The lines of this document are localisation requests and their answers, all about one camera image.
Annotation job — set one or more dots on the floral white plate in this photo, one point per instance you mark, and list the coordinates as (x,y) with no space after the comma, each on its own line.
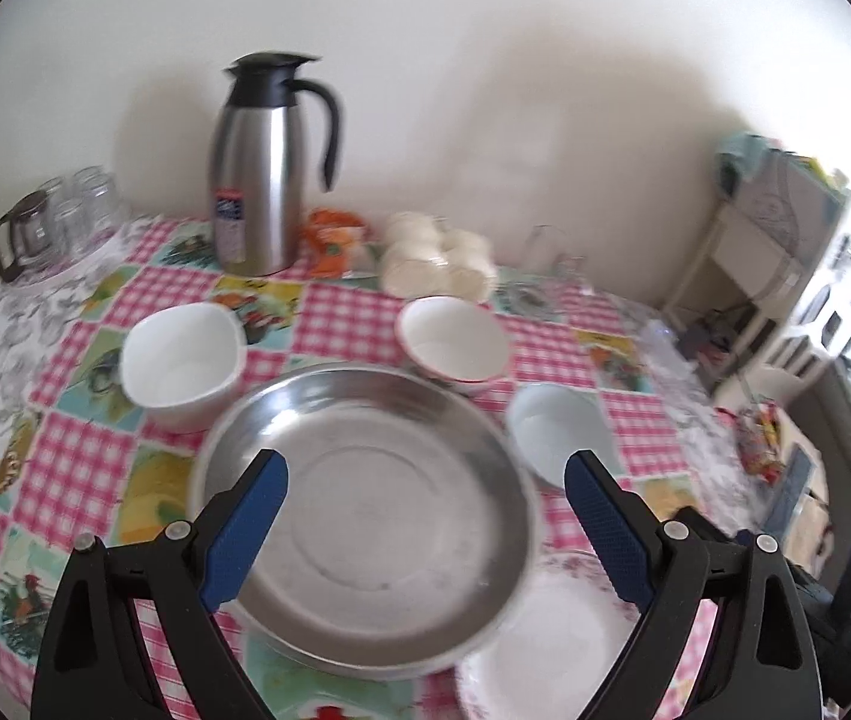
(553,637)

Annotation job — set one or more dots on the stainless steel thermos jug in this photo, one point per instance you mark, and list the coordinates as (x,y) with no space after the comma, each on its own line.
(256,165)

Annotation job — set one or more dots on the clear drinking glass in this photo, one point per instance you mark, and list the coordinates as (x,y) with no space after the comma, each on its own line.
(56,201)
(84,234)
(97,191)

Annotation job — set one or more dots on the colourful snack packet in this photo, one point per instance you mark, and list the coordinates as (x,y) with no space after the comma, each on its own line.
(759,442)

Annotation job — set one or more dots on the dark flat phone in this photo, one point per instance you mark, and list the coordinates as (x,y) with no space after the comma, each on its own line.
(791,491)

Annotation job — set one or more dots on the small white round bowl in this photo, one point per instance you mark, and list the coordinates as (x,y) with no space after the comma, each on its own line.
(556,427)

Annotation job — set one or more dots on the white shelf rack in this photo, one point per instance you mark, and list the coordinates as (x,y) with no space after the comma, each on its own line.
(740,270)

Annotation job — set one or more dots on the stainless steel plate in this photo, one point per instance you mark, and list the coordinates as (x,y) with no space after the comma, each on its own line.
(365,495)

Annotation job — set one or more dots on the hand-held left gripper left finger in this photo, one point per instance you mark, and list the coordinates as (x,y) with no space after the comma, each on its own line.
(245,525)

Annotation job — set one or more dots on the white square bowl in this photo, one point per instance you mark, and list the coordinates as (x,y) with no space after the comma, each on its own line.
(181,367)

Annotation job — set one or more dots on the teal cloth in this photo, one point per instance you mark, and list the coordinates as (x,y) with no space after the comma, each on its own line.
(740,154)

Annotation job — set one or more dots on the grey patterned box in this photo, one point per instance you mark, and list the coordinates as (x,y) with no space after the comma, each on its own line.
(789,195)

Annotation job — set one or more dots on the orange snack packet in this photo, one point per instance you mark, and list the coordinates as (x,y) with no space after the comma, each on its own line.
(331,240)

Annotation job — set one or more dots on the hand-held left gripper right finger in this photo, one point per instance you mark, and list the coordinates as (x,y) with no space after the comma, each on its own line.
(606,532)

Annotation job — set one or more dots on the red-rimmed white bowl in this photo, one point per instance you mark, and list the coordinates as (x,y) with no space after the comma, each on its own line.
(451,341)

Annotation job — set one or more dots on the checkered printed tablecloth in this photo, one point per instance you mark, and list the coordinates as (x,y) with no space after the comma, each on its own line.
(73,465)

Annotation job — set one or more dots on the clear glass mug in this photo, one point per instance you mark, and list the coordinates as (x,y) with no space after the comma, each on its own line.
(545,255)

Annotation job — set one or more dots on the bag of white buns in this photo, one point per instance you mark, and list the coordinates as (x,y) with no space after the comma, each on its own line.
(433,259)

